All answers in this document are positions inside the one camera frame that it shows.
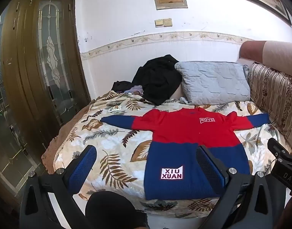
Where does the red and blue sweater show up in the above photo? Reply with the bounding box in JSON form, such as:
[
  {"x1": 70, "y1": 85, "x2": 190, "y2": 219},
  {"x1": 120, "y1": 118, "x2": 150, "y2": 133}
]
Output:
[{"x1": 101, "y1": 108, "x2": 269, "y2": 201}]

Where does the black clothes pile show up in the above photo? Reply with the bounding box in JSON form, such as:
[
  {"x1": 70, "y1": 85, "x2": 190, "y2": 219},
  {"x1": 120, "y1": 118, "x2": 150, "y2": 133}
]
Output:
[{"x1": 112, "y1": 54, "x2": 182, "y2": 106}]

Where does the black trouser knee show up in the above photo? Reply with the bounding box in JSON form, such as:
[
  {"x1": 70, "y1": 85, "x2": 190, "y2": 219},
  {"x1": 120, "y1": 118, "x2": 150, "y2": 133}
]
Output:
[{"x1": 85, "y1": 191, "x2": 149, "y2": 229}]

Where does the striped beige cushion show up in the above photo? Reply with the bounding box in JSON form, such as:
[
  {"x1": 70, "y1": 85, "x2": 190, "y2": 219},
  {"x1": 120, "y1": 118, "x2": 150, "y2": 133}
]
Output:
[{"x1": 248, "y1": 63, "x2": 292, "y2": 149}]

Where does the brown pink headboard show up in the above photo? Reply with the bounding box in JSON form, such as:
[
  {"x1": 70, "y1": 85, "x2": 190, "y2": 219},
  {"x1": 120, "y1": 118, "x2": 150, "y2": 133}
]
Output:
[{"x1": 238, "y1": 41, "x2": 292, "y2": 76}]

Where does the grey quilted pillow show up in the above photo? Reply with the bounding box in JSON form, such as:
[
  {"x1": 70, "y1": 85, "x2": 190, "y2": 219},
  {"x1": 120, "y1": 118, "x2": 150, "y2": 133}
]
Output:
[{"x1": 175, "y1": 61, "x2": 250, "y2": 105}]

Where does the brown glass door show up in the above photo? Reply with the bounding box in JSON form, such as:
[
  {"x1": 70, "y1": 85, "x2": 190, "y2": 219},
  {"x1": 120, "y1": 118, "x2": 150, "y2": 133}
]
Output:
[{"x1": 0, "y1": 0, "x2": 90, "y2": 210}]

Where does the purple cloth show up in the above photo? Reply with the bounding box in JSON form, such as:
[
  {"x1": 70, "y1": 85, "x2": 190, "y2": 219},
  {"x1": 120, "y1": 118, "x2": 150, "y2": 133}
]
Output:
[{"x1": 124, "y1": 85, "x2": 143, "y2": 96}]

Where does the gold wall switch right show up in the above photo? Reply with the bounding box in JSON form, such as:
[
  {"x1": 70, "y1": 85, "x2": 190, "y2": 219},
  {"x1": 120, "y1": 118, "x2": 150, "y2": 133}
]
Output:
[{"x1": 163, "y1": 18, "x2": 173, "y2": 27}]

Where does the gold wall switch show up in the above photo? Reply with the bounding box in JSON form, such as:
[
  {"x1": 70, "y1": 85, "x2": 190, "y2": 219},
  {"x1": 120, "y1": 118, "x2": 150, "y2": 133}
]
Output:
[
  {"x1": 163, "y1": 18, "x2": 173, "y2": 27},
  {"x1": 155, "y1": 19, "x2": 164, "y2": 27}
]

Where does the gold wall switch left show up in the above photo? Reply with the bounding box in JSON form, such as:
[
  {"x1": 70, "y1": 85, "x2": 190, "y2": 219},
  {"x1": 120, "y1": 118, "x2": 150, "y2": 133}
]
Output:
[{"x1": 155, "y1": 19, "x2": 164, "y2": 27}]

